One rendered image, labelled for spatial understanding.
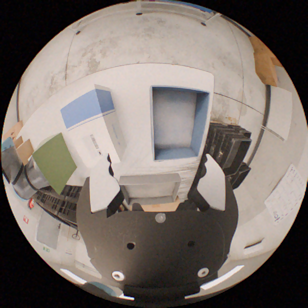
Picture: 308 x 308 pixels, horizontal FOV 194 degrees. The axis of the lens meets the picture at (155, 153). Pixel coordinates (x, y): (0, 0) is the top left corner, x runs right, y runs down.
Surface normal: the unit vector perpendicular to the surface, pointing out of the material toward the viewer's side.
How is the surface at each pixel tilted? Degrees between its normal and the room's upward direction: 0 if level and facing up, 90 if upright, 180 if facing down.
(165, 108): 0
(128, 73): 0
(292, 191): 90
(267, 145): 90
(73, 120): 0
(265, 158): 90
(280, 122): 90
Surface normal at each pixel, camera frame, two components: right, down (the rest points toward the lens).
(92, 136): 0.10, 0.54
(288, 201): -0.99, 0.07
